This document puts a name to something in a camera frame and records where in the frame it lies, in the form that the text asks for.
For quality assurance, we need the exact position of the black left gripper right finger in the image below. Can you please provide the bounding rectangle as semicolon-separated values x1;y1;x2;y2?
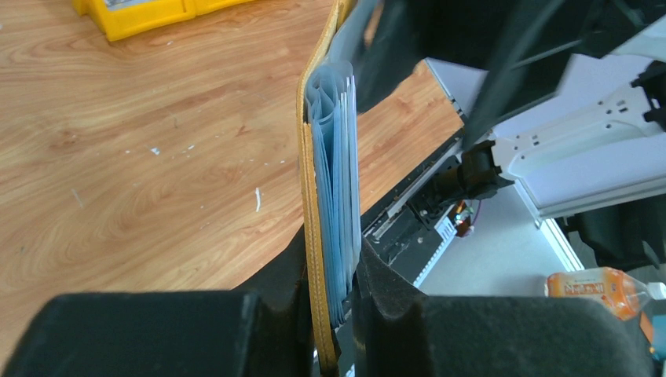
353;242;656;376

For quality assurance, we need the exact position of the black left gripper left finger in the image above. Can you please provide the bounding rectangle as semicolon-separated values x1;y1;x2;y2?
3;231;313;376

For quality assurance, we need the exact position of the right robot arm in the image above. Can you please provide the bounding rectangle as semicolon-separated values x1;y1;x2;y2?
357;1;665;209

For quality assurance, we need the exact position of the orange drink bottle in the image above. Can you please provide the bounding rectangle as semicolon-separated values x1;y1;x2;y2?
544;267;665;320

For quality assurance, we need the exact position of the middle yellow bin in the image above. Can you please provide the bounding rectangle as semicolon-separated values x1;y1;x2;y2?
193;0;253;16

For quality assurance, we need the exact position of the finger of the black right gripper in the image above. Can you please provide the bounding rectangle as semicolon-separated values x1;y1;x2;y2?
356;1;431;113

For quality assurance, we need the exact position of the yellow leather card holder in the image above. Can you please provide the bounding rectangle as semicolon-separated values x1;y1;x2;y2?
296;1;377;376

